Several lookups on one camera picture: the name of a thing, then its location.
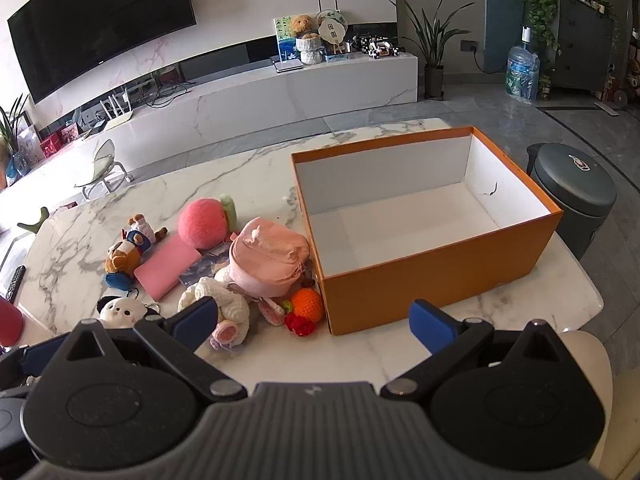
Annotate white router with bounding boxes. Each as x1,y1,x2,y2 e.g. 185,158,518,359
94,87,137,132

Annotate round paper fan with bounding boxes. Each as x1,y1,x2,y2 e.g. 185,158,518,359
315,9,349,55

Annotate black remote control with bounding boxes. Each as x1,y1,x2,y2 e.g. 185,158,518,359
2,265,26,302

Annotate pink peach plush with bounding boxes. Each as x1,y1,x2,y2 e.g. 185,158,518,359
178,194,239,250

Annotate red round container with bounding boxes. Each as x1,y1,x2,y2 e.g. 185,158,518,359
0,297,25,349

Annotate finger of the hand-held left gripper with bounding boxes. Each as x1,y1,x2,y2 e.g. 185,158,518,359
0,335,70,391

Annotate pink pouch bag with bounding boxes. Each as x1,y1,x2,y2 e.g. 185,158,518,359
228,217,312,299

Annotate grey drawer cabinet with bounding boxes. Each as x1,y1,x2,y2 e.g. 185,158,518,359
549,0,622,92

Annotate black television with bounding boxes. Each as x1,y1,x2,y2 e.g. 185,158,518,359
7,0,197,104

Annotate orange crochet carrot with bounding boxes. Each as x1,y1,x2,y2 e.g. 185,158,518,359
284,287,325,336

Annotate orange cardboard box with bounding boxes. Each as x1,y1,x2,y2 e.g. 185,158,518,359
291,126,565,336

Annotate toy clutter by cabinet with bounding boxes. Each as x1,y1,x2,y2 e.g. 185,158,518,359
594,35,640,118

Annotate white baby rocker chair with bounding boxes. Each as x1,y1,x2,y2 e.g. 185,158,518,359
74,138,134,202

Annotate blue water bottle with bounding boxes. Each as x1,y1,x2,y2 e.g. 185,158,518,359
505,26,541,104

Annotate cream chair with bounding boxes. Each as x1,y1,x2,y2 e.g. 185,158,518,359
559,329,614,463

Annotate black cables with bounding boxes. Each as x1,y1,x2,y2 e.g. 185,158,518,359
149,79,192,109

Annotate red gift boxes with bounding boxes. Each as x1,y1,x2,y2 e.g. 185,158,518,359
39,124,82,159

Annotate grey trash bin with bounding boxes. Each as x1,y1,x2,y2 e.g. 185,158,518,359
525,142,619,262

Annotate brown teddy bear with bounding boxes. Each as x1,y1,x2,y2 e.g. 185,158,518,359
290,13,317,39

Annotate printed photo card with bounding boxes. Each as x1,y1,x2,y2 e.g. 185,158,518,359
178,245,232,289

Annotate blue green painting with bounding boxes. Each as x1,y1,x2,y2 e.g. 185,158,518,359
273,15,321,62

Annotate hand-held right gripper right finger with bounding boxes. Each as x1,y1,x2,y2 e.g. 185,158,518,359
380,299,572,402

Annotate potted long leaf plant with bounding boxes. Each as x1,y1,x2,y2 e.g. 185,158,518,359
397,0,477,102

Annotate potted plant in blue vase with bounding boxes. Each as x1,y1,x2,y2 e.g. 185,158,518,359
0,94,32,187

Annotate hanging ivy plant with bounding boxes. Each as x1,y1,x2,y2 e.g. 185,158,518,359
497,0,568,57

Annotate white crochet rabbit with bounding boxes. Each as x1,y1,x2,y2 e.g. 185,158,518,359
177,276,251,352

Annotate black white toy figures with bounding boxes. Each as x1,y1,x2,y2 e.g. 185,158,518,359
351,34,407,58

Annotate brown bear plush blue outfit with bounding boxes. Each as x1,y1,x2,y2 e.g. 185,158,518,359
103,214,169,294

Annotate white panda plush keychain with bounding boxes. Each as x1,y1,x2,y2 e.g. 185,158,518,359
96,295,164,330

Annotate green toy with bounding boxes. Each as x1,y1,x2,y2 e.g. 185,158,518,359
17,205,51,234

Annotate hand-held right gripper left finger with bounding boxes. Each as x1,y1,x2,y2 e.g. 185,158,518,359
44,297,248,402

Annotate white marble tv cabinet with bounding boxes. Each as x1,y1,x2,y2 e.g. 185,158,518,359
0,51,419,201

